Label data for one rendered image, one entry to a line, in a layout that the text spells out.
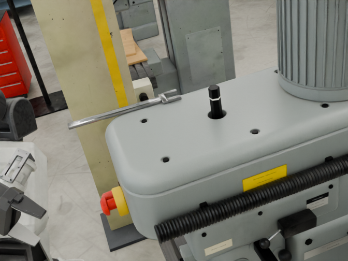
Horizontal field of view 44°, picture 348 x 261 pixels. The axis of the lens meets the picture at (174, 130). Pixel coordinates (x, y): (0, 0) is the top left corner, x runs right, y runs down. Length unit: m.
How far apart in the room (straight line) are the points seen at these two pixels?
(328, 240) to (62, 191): 3.08
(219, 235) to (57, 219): 2.86
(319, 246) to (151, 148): 0.47
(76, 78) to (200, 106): 1.80
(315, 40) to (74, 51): 1.91
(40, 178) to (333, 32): 0.85
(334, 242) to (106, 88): 1.90
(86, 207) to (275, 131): 2.96
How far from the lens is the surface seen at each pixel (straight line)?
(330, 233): 1.04
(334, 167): 0.85
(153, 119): 0.87
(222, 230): 0.86
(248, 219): 0.87
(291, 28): 0.83
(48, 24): 2.50
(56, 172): 4.15
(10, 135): 1.29
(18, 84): 5.59
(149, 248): 3.17
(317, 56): 0.82
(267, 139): 0.77
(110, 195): 1.00
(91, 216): 3.55
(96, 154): 2.89
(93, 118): 0.91
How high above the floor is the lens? 2.34
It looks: 33 degrees down
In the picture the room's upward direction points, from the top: 11 degrees counter-clockwise
